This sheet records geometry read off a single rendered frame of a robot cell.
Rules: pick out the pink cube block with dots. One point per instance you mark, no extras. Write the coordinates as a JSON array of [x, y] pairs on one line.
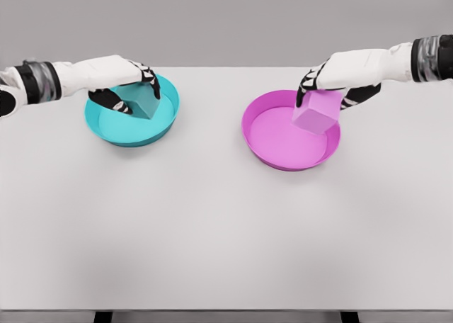
[[316, 112]]

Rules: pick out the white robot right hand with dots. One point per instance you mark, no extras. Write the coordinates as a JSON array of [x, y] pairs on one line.
[[345, 69]]

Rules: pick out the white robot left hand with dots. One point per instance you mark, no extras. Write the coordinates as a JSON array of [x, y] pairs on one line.
[[113, 71]]

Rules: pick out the teal cube block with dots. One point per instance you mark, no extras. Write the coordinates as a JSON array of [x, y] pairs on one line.
[[141, 100]]

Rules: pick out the teal round plate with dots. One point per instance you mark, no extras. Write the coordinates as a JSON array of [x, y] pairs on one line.
[[132, 130]]

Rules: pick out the pink round plate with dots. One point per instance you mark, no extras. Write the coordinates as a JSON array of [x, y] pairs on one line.
[[283, 139]]

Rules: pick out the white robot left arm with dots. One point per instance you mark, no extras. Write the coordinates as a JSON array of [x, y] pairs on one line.
[[42, 80]]

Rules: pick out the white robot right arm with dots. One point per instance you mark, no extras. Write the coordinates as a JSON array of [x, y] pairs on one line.
[[414, 59]]

